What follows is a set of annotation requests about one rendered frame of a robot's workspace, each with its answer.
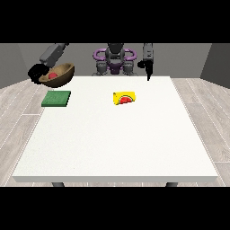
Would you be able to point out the yellow cup with melon print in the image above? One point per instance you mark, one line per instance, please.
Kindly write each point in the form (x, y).
(124, 98)

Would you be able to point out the green square pad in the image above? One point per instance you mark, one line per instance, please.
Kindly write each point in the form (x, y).
(56, 98)

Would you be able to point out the brown wooden bowl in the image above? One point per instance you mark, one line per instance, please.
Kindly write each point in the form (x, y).
(60, 75)

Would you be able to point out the grey robot trunk purple rings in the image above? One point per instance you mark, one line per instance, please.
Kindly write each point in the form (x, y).
(115, 60)

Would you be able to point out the dark table leg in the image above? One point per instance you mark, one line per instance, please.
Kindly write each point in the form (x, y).
(58, 184)
(172, 184)

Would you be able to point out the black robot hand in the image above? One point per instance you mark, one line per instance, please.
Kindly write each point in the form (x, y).
(37, 72)
(147, 67)

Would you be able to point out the small red ball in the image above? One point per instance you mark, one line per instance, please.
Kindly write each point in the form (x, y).
(53, 75)

